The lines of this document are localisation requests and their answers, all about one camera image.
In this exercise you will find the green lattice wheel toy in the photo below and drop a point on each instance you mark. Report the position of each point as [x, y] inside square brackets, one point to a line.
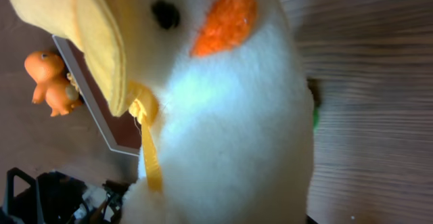
[315, 117]

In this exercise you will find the white plush duck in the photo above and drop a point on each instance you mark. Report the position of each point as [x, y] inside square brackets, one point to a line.
[227, 126]

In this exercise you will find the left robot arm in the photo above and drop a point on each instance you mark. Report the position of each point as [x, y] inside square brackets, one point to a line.
[54, 197]

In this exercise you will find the white box pink interior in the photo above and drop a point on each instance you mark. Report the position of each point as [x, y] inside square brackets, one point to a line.
[120, 133]

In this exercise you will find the orange dinosaur toy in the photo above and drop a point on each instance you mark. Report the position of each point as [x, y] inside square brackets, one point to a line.
[47, 70]

